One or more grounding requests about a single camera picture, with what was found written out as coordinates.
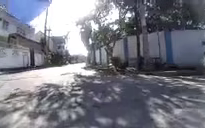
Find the grey concrete pole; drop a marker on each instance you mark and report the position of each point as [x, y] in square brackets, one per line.
[144, 33]

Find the building with white wall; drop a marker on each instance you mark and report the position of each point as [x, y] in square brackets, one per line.
[10, 56]

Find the grey building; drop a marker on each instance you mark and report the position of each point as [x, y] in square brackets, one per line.
[58, 45]

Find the utility pole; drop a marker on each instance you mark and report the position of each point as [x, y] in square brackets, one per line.
[45, 30]

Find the white wall with blue stripes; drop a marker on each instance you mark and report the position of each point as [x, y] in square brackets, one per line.
[186, 46]

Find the row of trees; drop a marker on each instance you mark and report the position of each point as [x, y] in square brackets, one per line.
[106, 33]

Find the grey concrete road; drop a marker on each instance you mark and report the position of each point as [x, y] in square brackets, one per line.
[90, 100]

